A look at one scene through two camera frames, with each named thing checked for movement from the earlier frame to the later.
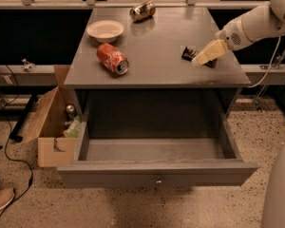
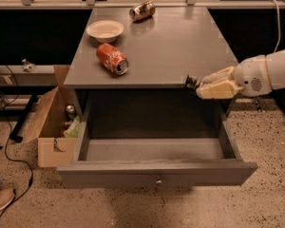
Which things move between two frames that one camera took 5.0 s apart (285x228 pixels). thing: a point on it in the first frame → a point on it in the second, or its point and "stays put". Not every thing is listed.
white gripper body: (235, 35) → (252, 75)
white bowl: (105, 30) stays put
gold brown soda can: (142, 11) stays put
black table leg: (14, 135) stays put
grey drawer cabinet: (172, 67) stays put
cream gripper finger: (215, 48) → (224, 89)
